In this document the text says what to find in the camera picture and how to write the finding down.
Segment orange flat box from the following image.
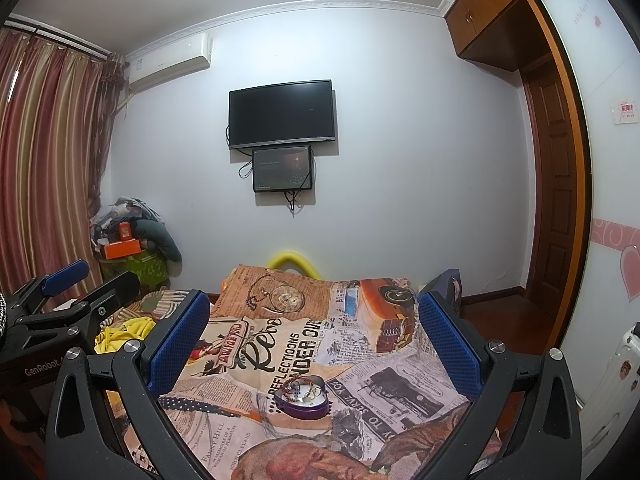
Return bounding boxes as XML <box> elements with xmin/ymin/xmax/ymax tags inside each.
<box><xmin>98</xmin><ymin>239</ymin><xmax>142</xmax><ymax>261</ymax></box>

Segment dark curtain rod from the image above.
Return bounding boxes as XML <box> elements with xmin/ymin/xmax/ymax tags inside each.
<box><xmin>0</xmin><ymin>16</ymin><xmax>123</xmax><ymax>61</ymax></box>

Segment yellow foam tube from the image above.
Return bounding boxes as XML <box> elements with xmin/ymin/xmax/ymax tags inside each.
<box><xmin>265</xmin><ymin>250</ymin><xmax>322</xmax><ymax>279</ymax></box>

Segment dark blue bag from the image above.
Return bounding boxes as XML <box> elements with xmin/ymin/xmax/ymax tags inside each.
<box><xmin>419</xmin><ymin>268</ymin><xmax>464</xmax><ymax>312</ymax></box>

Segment white sliding wardrobe door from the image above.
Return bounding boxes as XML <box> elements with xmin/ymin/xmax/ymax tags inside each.
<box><xmin>531</xmin><ymin>0</ymin><xmax>640</xmax><ymax>411</ymax></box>

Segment striped red curtain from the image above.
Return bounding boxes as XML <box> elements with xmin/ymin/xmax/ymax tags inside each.
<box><xmin>0</xmin><ymin>25</ymin><xmax>127</xmax><ymax>306</ymax></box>

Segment brown wooden wall cabinet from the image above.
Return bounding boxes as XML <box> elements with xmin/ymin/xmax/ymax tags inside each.
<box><xmin>443</xmin><ymin>0</ymin><xmax>540</xmax><ymax>75</ymax></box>

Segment pile of clothes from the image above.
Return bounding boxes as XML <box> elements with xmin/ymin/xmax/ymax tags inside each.
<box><xmin>89</xmin><ymin>195</ymin><xmax>162</xmax><ymax>248</ymax></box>

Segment brown wooden door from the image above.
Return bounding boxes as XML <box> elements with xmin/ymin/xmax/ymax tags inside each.
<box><xmin>520</xmin><ymin>52</ymin><xmax>590</xmax><ymax>320</ymax></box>

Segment white air conditioner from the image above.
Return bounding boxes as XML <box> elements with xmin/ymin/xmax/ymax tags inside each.
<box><xmin>125</xmin><ymin>32</ymin><xmax>214</xmax><ymax>94</ymax></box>

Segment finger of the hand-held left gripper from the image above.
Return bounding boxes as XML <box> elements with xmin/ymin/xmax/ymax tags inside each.
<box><xmin>20</xmin><ymin>271</ymin><xmax>142</xmax><ymax>348</ymax></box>
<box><xmin>9</xmin><ymin>258</ymin><xmax>91</xmax><ymax>328</ymax></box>

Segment newspaper printed blanket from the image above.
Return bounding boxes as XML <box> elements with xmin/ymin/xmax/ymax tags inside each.
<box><xmin>100</xmin><ymin>262</ymin><xmax>503</xmax><ymax>480</ymax></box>

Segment small black monitor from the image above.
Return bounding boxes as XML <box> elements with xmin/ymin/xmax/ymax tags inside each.
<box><xmin>251</xmin><ymin>144</ymin><xmax>315</xmax><ymax>194</ymax></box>

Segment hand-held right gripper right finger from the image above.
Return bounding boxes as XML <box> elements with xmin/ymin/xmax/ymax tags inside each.
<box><xmin>417</xmin><ymin>289</ymin><xmax>584</xmax><ymax>480</ymax></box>

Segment white suitcase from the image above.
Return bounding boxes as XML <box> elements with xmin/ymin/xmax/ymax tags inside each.
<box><xmin>577</xmin><ymin>324</ymin><xmax>640</xmax><ymax>438</ymax></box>

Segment purple heart-shaped tin box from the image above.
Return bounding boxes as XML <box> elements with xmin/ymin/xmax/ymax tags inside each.
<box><xmin>272</xmin><ymin>377</ymin><xmax>330</xmax><ymax>420</ymax></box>

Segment black monitor cable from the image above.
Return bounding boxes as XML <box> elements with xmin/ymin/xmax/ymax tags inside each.
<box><xmin>283</xmin><ymin>189</ymin><xmax>307</xmax><ymax>218</ymax></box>

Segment black wall television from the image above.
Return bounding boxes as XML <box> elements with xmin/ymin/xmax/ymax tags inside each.
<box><xmin>228</xmin><ymin>79</ymin><xmax>336</xmax><ymax>151</ymax></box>

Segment dark grey pillow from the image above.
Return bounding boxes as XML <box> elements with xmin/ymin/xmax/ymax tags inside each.
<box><xmin>134</xmin><ymin>218</ymin><xmax>183</xmax><ymax>264</ymax></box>

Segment pink square wall sticker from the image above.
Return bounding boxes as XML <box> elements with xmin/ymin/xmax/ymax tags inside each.
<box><xmin>610</xmin><ymin>98</ymin><xmax>640</xmax><ymax>124</ymax></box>

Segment yellow cloth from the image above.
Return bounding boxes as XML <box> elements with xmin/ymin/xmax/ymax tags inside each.
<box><xmin>94</xmin><ymin>316</ymin><xmax>157</xmax><ymax>357</ymax></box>

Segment braided black white cable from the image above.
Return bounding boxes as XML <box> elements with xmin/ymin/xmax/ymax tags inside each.
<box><xmin>0</xmin><ymin>294</ymin><xmax>12</xmax><ymax>348</ymax></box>

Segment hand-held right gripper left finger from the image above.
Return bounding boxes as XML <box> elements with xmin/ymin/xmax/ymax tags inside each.
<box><xmin>44</xmin><ymin>288</ymin><xmax>212</xmax><ymax>480</ymax></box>

